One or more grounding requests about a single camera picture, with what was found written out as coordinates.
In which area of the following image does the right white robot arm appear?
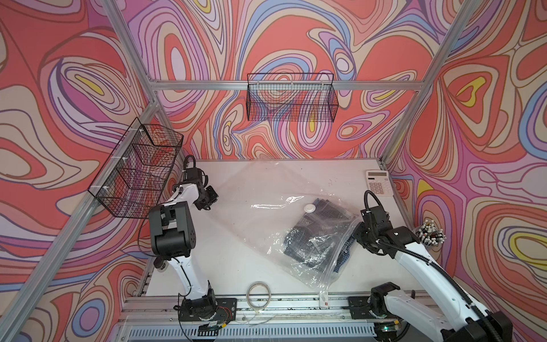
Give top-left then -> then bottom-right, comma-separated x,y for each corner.
353,206 -> 513,341

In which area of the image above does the coiled white cable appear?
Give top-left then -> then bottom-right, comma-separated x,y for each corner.
246,281 -> 273,311

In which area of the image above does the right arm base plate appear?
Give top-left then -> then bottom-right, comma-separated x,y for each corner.
348,296 -> 386,320

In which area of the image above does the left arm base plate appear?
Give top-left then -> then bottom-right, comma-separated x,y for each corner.
173,297 -> 237,323

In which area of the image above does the back black wire basket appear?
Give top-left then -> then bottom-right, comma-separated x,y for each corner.
246,72 -> 339,123

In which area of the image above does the aluminium frame rail front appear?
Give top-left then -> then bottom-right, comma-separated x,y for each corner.
110,292 -> 404,341

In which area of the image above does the white bag valve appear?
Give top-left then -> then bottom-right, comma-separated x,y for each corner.
304,204 -> 316,214

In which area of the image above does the grey plaid shirt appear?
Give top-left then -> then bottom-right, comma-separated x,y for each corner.
283,198 -> 356,272

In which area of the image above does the cup of pens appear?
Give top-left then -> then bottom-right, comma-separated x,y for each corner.
416,219 -> 446,247

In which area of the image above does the blue checked shirt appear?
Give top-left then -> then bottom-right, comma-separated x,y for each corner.
311,198 -> 357,274

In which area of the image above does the black wire basket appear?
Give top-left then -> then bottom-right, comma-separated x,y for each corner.
246,72 -> 339,123
88,118 -> 184,219

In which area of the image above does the left black wire basket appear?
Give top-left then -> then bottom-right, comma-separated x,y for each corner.
88,118 -> 184,219

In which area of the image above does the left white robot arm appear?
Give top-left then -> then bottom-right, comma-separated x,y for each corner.
148,166 -> 218,315

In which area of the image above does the clear plastic vacuum bag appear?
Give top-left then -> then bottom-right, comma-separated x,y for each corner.
212,161 -> 353,295

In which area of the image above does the white pink calculator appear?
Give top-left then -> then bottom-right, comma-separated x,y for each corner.
366,170 -> 394,197

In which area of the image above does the small white tag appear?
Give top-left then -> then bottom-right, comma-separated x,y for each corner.
319,289 -> 329,309

